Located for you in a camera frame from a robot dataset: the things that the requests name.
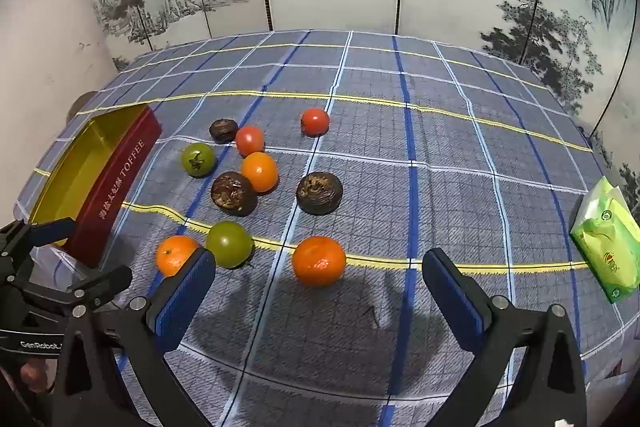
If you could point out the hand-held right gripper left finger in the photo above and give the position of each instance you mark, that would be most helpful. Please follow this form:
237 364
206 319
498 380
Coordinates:
185 297

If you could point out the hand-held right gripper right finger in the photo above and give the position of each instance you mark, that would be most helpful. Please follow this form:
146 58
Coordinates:
451 302

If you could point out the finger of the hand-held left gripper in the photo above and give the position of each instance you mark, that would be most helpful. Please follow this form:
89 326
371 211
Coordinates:
50 231
100 283

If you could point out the orange mandarin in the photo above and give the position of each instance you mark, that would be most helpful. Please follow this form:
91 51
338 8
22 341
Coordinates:
259 172
319 261
172 254

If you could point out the green tomato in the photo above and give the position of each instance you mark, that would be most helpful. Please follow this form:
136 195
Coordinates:
229 244
198 160

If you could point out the red tin box gold inside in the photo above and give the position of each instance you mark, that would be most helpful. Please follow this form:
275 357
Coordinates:
107 187

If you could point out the red tomato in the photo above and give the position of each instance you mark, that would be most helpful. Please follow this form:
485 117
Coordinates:
249 141
315 122

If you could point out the small dark wrinkled passion fruit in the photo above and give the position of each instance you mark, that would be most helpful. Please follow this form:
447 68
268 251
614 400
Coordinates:
223 130

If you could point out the person's left hand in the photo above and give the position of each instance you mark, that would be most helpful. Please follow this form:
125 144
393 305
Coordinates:
32 374

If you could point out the blue plaid tablecloth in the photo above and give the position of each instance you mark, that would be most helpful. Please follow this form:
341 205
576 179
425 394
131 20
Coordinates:
400 207

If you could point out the grey round stone disc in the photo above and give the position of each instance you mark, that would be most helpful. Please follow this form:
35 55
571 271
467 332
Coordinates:
80 107

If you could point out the green tissue packet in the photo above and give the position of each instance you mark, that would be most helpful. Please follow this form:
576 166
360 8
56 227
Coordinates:
607 247

